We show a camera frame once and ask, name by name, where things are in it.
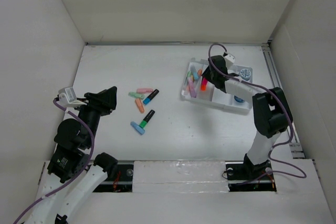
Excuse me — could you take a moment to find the black orange highlighter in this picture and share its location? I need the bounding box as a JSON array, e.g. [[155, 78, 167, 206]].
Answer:
[[201, 78, 208, 91]]

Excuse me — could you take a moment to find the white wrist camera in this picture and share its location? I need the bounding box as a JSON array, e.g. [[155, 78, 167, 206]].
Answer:
[[58, 87, 77, 108], [223, 53, 235, 69]]

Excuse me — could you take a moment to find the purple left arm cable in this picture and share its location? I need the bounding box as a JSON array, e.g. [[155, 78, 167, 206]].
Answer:
[[13, 98, 96, 224]]

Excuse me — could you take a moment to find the black green highlighter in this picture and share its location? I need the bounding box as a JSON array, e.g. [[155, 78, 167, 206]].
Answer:
[[139, 110, 155, 128]]

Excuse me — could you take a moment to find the pastel blue clear highlighter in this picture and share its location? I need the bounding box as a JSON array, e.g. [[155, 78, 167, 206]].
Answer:
[[190, 65, 199, 81]]

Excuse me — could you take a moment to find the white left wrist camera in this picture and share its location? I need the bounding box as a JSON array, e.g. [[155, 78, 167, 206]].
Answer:
[[58, 87, 77, 108]]

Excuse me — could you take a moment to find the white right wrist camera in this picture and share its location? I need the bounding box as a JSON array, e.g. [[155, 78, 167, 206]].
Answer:
[[223, 53, 235, 69]]

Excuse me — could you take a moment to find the white divided organizer tray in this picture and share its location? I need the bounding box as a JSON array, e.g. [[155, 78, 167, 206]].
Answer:
[[181, 58, 253, 114]]

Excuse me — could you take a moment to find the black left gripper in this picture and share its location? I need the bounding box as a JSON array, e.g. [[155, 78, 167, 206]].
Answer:
[[73, 86, 117, 147]]

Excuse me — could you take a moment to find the aluminium rail right side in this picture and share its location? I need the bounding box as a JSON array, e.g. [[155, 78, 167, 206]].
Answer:
[[261, 44, 306, 159]]

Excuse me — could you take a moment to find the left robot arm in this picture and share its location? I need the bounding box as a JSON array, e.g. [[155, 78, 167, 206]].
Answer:
[[15, 87, 118, 223]]

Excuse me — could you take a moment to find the pastel purple highlighter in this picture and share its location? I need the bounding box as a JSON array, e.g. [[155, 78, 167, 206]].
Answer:
[[188, 80, 197, 98]]

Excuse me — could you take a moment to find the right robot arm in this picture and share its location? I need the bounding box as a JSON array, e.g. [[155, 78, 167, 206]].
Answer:
[[202, 53, 293, 181]]

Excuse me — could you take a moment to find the black blue highlighter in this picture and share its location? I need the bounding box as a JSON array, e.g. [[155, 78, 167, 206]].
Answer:
[[143, 89, 159, 105]]

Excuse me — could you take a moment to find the pastel pink highlighter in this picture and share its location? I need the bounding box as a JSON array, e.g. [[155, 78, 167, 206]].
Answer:
[[136, 88, 153, 94]]

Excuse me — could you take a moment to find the pastel green clear highlighter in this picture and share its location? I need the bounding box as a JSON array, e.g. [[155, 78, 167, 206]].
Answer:
[[183, 71, 192, 95]]

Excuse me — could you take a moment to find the aluminium rail back edge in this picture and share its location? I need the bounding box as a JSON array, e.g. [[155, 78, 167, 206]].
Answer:
[[85, 39, 272, 46]]

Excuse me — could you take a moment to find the pastel blue short highlighter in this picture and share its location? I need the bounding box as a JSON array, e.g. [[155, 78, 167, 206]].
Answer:
[[130, 121, 145, 135]]

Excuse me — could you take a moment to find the pastel green short highlighter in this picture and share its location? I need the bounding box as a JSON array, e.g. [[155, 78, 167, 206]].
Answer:
[[128, 92, 144, 100]]

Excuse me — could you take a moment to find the blue tape roll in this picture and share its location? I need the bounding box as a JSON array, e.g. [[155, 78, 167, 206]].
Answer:
[[239, 68, 252, 81], [234, 96, 245, 103]]

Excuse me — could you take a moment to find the pastel orange short highlighter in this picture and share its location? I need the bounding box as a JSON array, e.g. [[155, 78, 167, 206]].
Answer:
[[135, 98, 145, 114]]

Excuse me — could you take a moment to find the pastel orange clear highlighter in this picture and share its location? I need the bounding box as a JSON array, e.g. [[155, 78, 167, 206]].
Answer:
[[197, 69, 203, 78]]

